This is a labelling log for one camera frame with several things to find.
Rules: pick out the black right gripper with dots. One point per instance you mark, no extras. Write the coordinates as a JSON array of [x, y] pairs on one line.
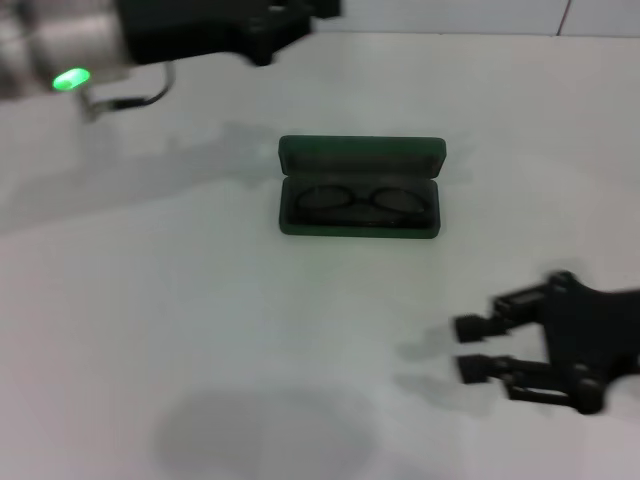
[[595, 335]]

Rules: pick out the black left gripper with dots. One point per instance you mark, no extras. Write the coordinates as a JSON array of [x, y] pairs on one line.
[[210, 25]]

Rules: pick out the black glasses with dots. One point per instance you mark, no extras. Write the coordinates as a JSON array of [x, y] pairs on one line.
[[360, 200]]

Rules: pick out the green glasses case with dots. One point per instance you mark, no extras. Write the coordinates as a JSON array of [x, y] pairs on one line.
[[360, 150]]

